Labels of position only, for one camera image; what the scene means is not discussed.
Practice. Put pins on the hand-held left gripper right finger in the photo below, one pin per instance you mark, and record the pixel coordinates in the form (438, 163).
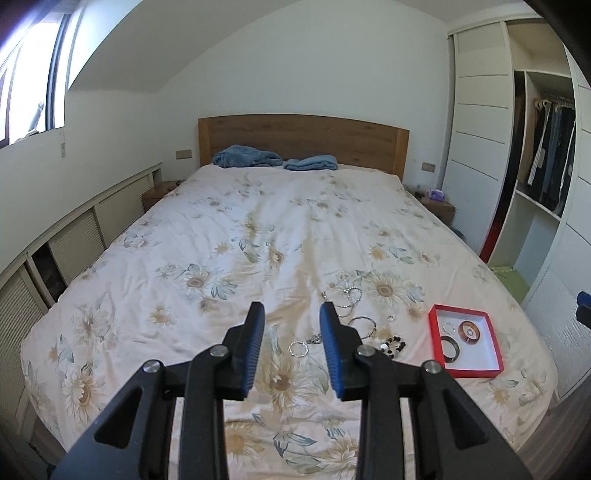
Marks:
(332, 355)

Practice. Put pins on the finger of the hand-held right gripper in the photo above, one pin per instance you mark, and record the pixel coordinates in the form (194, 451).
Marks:
(584, 307)

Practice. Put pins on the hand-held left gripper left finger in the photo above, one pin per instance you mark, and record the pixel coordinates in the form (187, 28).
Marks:
(251, 350)

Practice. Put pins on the silver bangle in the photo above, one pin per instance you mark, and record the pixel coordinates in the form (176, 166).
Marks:
(369, 336)

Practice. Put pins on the red jewelry box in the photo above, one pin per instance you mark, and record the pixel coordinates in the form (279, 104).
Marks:
(494, 364)

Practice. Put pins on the dark brown bangle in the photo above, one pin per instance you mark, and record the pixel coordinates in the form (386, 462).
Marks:
(456, 346)

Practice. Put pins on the amber bangle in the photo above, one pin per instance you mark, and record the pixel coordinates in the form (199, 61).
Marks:
(460, 334)

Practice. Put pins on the green floor mat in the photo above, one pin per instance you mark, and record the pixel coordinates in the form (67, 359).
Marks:
(510, 281)

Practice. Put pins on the floral bed blanket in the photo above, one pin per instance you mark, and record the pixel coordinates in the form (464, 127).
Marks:
(231, 240)

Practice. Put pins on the hanging dark clothes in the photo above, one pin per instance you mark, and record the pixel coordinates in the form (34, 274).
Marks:
(551, 152)

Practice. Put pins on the wooden nightstand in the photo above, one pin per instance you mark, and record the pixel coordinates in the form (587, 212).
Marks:
(438, 210)
(157, 194)

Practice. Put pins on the purple tissue pack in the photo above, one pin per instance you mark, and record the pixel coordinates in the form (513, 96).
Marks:
(436, 195)

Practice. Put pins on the small blue towel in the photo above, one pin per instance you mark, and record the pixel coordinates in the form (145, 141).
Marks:
(311, 163)

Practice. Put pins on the large blue towel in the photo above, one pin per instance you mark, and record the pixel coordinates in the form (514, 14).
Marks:
(244, 156)

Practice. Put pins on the white wardrobe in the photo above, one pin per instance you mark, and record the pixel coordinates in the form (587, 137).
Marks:
(475, 138)

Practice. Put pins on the wooden headboard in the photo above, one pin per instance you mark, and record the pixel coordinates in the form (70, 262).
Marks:
(300, 134)

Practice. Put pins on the window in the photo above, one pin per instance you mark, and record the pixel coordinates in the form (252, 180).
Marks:
(32, 69)

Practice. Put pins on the wall switch panel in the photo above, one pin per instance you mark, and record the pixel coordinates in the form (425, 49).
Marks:
(183, 153)
(428, 166)

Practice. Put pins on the low slatted wall cabinet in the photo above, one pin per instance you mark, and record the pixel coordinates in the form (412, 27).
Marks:
(74, 240)

